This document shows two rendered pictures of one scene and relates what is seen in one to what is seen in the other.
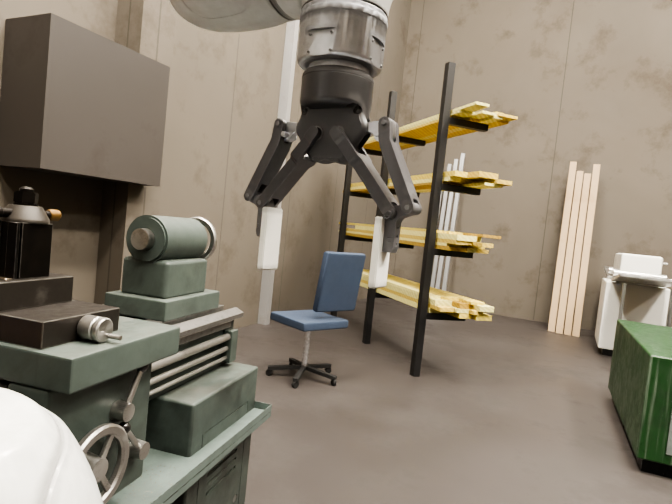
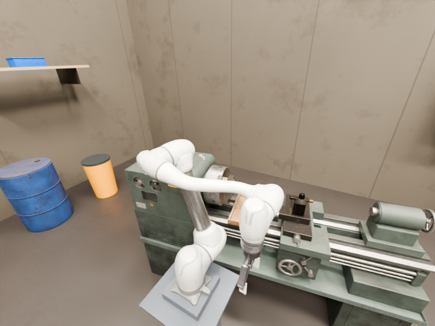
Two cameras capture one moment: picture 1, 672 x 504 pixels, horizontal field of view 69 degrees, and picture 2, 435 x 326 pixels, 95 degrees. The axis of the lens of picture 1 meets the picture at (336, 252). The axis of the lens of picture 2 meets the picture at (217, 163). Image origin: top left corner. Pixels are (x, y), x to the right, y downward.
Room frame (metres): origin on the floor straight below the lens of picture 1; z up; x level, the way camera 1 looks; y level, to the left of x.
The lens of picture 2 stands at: (0.44, -0.55, 1.99)
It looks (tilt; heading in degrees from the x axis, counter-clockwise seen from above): 27 degrees down; 95
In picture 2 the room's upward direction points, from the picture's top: 2 degrees counter-clockwise
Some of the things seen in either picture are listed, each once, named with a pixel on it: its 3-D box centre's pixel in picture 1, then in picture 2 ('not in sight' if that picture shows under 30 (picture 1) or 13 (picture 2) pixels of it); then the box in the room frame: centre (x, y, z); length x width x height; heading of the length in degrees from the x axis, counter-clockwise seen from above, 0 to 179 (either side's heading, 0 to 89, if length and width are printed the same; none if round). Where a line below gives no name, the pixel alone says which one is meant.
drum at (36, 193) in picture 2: not in sight; (38, 193); (-2.20, 1.50, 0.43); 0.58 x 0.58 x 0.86
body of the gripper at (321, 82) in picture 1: (334, 118); (251, 253); (0.52, 0.02, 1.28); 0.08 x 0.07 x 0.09; 62
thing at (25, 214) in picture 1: (25, 213); (301, 199); (0.91, 0.58, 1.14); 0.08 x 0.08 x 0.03
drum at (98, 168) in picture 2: not in sight; (101, 176); (-1.73, 2.14, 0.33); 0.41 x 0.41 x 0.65
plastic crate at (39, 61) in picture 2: not in sight; (26, 62); (-2.13, 2.06, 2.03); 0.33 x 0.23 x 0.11; 65
